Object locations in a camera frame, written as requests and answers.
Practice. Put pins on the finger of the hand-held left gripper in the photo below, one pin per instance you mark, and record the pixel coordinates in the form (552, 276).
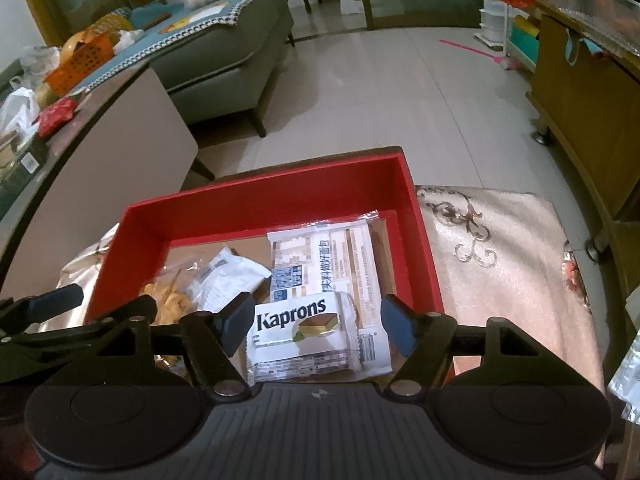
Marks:
(55, 300)
(75, 332)

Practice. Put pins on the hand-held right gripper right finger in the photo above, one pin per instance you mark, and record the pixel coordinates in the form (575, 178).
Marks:
(400, 325)

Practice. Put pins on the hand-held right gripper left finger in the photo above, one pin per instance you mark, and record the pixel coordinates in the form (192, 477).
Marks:
(237, 322)

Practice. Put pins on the clear packet of yellow crisps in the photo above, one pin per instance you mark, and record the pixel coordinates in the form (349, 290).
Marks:
(220, 275)

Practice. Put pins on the white wafer packet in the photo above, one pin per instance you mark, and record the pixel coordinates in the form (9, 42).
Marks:
(290, 355)

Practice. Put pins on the large white bread packet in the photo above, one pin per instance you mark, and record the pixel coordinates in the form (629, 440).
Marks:
(340, 255)

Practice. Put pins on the red cardboard box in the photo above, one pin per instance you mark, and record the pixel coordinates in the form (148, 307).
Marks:
(280, 180)

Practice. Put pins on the beige floral tablecloth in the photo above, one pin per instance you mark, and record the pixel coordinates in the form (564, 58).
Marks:
(500, 285)

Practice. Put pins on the dark green box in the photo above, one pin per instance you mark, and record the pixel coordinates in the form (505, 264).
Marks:
(22, 165)

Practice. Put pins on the grey side table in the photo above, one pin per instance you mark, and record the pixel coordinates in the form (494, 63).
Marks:
(125, 160)

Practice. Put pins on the red crumpled packet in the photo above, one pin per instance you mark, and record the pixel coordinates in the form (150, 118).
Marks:
(55, 117)

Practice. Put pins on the white plastic bag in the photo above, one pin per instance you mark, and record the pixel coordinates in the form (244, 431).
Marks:
(17, 110)

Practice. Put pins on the crinkled clear wrapper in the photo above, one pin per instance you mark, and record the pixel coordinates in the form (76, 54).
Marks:
(627, 370)

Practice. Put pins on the orange plastic basket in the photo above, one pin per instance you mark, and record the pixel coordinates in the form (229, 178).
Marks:
(75, 65)

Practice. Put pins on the clear plastic bag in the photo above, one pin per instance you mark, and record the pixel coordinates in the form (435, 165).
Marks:
(40, 60)

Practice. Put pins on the grey green sofa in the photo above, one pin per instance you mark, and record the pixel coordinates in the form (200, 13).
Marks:
(225, 70)

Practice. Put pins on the white crumpled tissue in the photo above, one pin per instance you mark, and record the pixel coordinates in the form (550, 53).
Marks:
(127, 40)

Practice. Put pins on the pink fly swatter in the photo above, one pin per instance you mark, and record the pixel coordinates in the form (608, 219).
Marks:
(475, 52)

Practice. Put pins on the yellow patterned bag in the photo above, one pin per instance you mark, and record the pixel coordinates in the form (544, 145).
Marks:
(110, 22)

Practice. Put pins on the wooden cabinet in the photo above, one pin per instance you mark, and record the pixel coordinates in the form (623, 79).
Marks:
(580, 100)

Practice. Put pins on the blue sofa blanket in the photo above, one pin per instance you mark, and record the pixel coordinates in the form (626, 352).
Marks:
(165, 30)

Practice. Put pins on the white plastic drawer unit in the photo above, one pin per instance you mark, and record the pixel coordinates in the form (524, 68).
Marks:
(522, 37)

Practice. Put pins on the clear plastic trays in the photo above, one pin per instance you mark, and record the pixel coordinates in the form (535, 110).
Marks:
(595, 0)

